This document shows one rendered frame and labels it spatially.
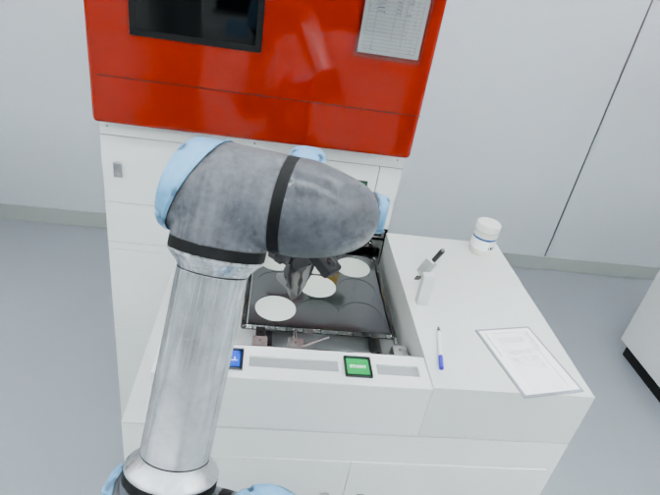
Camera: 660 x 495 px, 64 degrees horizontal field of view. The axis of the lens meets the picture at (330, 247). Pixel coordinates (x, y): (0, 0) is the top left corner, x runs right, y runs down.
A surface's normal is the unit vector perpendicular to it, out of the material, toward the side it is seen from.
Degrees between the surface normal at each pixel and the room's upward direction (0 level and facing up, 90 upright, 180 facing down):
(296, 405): 90
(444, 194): 90
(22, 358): 0
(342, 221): 77
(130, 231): 90
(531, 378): 0
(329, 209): 62
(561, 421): 90
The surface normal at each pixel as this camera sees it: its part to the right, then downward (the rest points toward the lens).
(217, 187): -0.09, -0.03
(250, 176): 0.00, -0.35
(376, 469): 0.07, 0.52
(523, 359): 0.15, -0.85
